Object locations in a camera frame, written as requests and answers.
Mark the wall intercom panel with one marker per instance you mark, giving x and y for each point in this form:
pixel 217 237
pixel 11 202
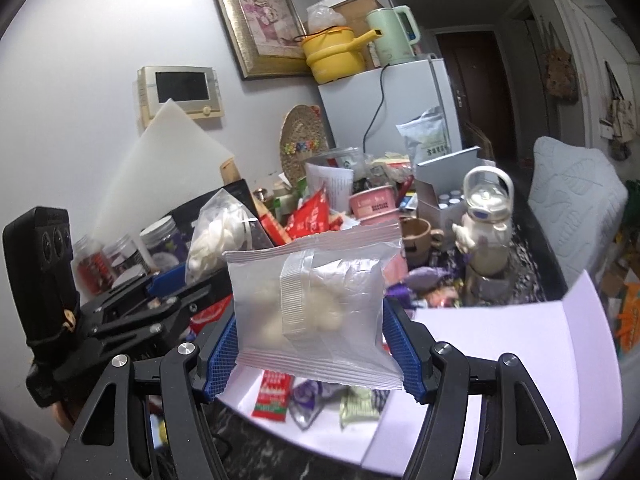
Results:
pixel 180 90

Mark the person's left forearm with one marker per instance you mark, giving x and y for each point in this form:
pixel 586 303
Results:
pixel 25 450

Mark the gold framed picture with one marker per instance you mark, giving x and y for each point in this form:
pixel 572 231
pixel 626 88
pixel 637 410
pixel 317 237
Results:
pixel 260 20

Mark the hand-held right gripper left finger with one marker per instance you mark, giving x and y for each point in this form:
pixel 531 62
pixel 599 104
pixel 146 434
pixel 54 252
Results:
pixel 220 362

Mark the dark wooden door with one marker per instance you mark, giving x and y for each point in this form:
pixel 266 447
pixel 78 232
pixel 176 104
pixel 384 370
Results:
pixel 470 90

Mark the grey cardboard box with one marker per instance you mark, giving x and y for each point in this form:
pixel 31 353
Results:
pixel 445 175

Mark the clear bag with white pieces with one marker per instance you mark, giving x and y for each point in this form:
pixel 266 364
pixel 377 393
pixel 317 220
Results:
pixel 215 240

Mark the chair with pale blue cover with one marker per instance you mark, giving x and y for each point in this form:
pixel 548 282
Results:
pixel 575 200

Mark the beige tote bag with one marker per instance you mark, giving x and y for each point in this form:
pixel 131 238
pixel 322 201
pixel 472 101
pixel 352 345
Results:
pixel 622 120

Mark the group of plastic food jars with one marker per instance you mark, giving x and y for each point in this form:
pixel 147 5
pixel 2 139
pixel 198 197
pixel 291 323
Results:
pixel 125 255

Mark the green and white bag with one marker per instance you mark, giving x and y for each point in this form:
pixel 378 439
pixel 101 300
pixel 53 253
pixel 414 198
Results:
pixel 425 135

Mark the pale green packet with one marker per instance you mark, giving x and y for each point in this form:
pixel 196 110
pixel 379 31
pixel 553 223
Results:
pixel 362 407

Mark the clear bag with white flower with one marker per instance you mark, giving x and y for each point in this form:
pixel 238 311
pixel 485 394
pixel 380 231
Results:
pixel 310 305

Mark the white fridge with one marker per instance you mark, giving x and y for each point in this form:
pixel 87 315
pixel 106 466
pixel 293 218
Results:
pixel 415 105

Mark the yellow pot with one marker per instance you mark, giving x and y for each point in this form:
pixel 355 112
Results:
pixel 335 60

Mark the pale green electric kettle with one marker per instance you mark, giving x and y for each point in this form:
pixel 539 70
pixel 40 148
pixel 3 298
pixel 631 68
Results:
pixel 392 35

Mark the clear plastic bag in pot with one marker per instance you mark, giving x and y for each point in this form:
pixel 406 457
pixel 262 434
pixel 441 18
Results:
pixel 325 20

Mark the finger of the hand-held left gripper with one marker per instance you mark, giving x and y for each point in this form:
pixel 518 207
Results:
pixel 167 280
pixel 165 322

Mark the purple silver foil packet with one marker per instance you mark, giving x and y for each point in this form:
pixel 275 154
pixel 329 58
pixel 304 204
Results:
pixel 307 402

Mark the red snack packet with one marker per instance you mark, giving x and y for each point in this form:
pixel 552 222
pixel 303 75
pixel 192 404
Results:
pixel 272 395

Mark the pink instant food bowl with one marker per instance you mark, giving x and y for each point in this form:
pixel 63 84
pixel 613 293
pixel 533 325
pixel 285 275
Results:
pixel 372 205

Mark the red sachet packets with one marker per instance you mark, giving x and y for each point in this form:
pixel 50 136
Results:
pixel 307 215

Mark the lavender gift box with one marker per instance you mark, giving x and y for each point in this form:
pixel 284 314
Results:
pixel 500 350

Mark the white cartoon water bottle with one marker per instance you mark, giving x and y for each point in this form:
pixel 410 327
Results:
pixel 485 225

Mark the white printed paper sheet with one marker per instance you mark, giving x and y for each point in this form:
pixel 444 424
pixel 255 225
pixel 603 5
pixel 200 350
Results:
pixel 332 182

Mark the floral tote bag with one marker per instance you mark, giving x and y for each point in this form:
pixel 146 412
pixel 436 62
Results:
pixel 560 70

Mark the brown ceramic mug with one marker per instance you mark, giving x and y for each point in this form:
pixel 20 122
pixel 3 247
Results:
pixel 417 242

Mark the white foam board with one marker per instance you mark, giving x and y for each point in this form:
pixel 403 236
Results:
pixel 165 170

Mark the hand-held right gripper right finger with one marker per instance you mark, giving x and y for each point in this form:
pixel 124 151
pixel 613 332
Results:
pixel 402 357

